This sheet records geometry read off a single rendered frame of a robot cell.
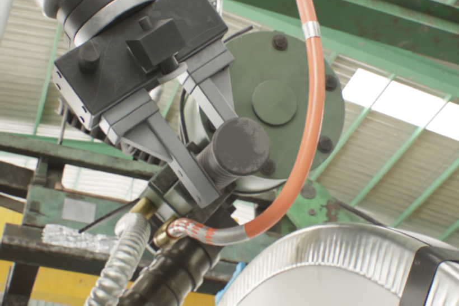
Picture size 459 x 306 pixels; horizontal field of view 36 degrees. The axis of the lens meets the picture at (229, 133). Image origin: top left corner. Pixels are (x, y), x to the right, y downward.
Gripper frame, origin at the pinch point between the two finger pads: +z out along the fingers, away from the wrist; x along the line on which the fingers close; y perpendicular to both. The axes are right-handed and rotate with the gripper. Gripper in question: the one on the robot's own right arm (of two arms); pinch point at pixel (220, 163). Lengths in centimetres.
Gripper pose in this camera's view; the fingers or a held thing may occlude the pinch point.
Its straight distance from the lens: 55.3
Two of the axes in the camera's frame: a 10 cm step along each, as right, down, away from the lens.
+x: 7.7, -5.4, 3.3
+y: 2.5, -2.3, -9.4
